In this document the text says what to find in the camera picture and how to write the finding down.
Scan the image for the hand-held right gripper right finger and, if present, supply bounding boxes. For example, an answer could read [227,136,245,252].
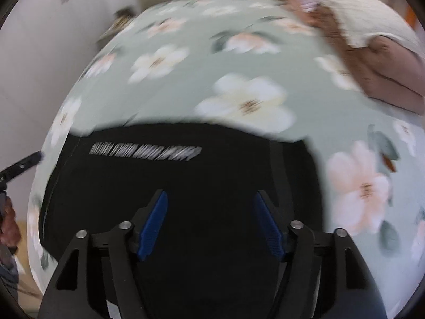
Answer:
[254,190,389,319]

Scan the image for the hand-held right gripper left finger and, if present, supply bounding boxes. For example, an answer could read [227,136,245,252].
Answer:
[38,189,169,319]

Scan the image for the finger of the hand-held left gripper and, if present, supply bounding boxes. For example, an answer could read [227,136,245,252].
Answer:
[0,151,45,183]

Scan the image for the black hooded jacket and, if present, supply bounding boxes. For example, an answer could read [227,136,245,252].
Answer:
[40,121,324,319]

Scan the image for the person's left hand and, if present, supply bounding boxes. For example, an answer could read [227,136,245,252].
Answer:
[0,193,21,256]

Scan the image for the beige nightstand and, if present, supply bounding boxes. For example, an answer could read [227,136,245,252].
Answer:
[96,7,137,44]

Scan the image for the bed with floral green sheet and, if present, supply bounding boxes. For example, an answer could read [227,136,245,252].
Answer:
[27,0,425,319]

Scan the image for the folded pink quilt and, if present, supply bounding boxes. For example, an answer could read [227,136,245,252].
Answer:
[299,7,425,115]

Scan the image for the white floral pillow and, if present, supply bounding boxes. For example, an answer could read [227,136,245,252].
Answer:
[282,0,422,54]

